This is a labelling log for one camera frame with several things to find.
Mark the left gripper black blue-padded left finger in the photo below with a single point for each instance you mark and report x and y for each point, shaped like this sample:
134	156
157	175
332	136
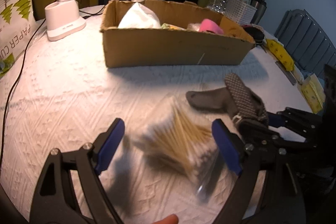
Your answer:
54	199

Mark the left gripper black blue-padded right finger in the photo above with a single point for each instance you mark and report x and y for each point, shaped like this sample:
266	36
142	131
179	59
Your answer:
246	166

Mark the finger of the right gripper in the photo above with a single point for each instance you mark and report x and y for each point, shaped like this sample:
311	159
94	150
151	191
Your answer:
261	140
300	122

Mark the cotton swab bag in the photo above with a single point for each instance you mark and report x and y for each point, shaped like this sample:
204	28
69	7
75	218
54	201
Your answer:
180	137

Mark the pink knitted item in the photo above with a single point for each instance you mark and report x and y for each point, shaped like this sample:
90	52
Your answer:
210	26

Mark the small printed packet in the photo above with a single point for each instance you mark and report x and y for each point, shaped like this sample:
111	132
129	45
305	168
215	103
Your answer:
167	26

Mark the brown cardboard box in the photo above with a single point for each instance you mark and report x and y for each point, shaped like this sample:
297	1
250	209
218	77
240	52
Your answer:
131	47

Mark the white tissue pack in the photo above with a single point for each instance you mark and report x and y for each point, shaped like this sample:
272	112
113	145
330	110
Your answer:
141	17

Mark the fingertip at bottom edge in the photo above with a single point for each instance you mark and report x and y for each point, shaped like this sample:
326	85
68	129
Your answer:
170	219

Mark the yellow tissue packet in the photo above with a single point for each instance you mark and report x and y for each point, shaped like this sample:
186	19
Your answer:
313	92

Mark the yellow patterned pouch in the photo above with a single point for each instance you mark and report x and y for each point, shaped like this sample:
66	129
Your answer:
281	54

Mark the grey padded headboard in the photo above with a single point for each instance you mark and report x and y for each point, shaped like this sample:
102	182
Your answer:
306	42

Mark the black round case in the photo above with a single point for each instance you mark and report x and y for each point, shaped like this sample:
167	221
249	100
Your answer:
256	33

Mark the white plastic basket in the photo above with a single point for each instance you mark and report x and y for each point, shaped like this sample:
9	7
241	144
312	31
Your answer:
239	12

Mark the steel thermos cup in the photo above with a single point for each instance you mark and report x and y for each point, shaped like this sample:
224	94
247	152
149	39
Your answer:
260	10

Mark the white desk lamp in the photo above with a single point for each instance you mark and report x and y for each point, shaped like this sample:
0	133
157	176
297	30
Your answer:
62	19

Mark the white paper cup pack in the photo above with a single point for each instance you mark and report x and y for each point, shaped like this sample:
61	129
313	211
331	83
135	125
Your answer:
17	26

